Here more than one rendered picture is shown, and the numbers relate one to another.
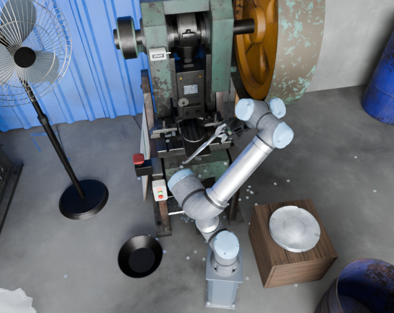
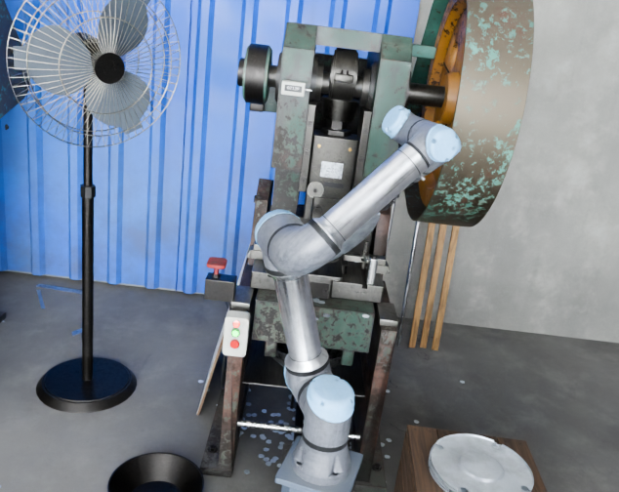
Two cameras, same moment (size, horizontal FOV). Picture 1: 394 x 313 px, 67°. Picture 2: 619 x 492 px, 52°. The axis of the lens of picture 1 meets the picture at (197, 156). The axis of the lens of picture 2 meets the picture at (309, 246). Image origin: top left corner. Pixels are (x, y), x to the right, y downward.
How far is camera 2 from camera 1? 0.86 m
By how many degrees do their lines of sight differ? 28
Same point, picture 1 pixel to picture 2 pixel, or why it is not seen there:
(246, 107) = (397, 112)
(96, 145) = (144, 321)
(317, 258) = not seen: outside the picture
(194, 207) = (288, 236)
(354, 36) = not seen: outside the picture
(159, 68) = (290, 113)
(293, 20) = (485, 45)
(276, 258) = not seen: outside the picture
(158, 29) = (302, 54)
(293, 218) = (482, 453)
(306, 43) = (504, 81)
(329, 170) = (587, 456)
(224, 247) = (325, 393)
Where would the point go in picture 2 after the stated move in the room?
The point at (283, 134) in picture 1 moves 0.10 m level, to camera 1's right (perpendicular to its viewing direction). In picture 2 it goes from (440, 131) to (488, 138)
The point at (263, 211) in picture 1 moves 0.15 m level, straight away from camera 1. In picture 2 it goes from (425, 436) to (442, 415)
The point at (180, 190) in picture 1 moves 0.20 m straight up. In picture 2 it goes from (272, 224) to (281, 138)
